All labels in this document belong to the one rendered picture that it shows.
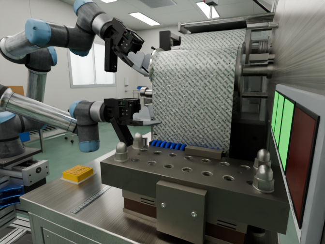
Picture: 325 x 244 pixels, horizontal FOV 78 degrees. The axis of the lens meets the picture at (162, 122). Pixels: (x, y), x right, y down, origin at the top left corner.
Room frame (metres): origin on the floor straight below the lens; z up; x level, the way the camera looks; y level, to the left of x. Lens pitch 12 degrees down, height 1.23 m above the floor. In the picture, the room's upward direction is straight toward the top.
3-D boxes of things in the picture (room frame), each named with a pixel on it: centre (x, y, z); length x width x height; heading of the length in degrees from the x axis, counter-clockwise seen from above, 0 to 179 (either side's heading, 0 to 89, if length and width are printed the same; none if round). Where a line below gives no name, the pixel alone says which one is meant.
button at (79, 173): (0.63, 0.29, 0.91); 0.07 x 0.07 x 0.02; 65
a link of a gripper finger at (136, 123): (0.63, 0.10, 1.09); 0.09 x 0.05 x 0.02; 64
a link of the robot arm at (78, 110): (0.74, 0.28, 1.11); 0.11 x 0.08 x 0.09; 65
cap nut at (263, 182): (0.34, -0.19, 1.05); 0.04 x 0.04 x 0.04
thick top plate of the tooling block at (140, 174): (0.45, -0.06, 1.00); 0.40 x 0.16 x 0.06; 65
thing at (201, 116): (0.57, -0.08, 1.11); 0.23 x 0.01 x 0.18; 65
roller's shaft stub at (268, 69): (0.55, -0.26, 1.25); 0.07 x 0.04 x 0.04; 65
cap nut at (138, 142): (0.56, 0.07, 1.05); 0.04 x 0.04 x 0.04
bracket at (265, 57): (0.55, -0.26, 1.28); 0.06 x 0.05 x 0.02; 65
